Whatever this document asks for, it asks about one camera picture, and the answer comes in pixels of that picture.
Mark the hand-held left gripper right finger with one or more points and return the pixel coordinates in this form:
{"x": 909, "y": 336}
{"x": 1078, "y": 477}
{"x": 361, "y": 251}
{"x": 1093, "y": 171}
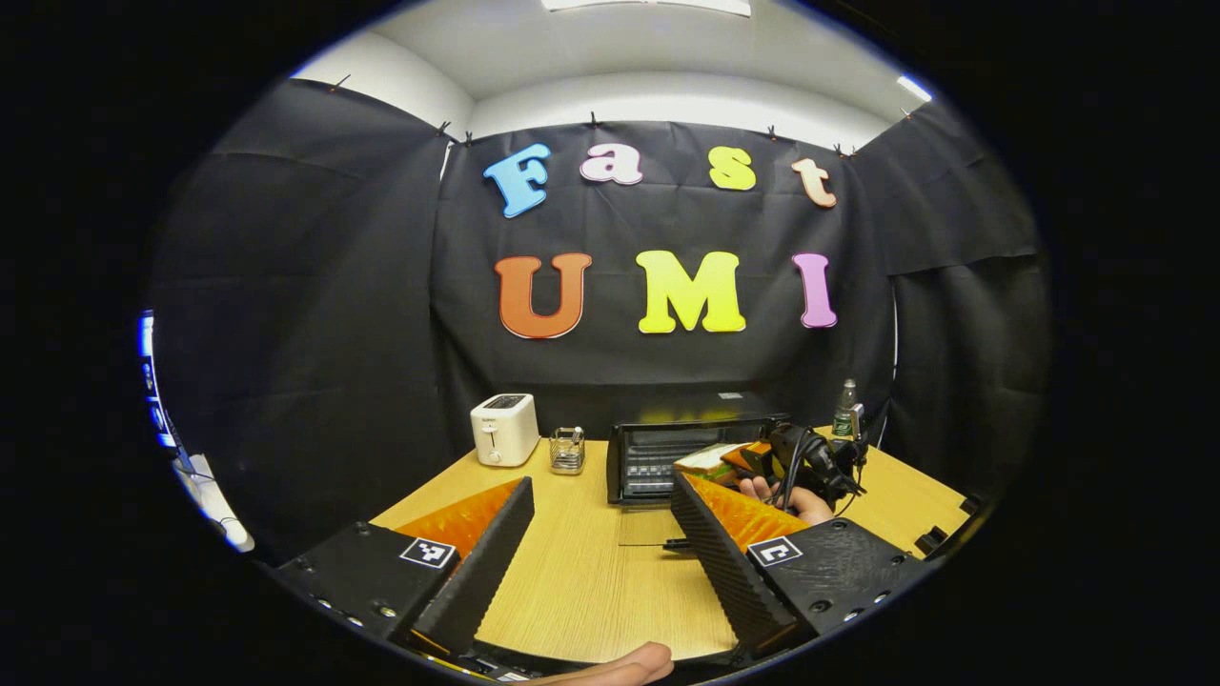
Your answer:
{"x": 724, "y": 572}

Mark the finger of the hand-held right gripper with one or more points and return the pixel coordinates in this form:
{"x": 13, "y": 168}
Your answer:
{"x": 753, "y": 457}

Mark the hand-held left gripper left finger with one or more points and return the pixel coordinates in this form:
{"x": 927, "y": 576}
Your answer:
{"x": 481, "y": 572}

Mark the black electric oven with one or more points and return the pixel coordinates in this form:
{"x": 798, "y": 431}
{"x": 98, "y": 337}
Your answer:
{"x": 648, "y": 457}

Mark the clear plastic water bottle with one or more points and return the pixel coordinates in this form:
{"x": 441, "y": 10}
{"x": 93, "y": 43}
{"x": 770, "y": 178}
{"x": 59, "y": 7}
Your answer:
{"x": 844, "y": 405}

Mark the white toaster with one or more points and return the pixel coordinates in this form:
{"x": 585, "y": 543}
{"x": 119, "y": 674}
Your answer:
{"x": 505, "y": 433}

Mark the black backdrop cloth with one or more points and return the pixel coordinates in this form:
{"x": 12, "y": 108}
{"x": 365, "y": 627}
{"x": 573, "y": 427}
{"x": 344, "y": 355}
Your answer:
{"x": 381, "y": 333}

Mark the lit computer screen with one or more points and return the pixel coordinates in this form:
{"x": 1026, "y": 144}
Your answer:
{"x": 157, "y": 400}

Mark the small ceiling light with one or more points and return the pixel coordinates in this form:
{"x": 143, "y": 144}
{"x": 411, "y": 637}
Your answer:
{"x": 913, "y": 88}

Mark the ceiling light panel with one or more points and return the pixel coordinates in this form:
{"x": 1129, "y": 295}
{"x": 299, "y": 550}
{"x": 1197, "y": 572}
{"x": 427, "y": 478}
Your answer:
{"x": 648, "y": 6}

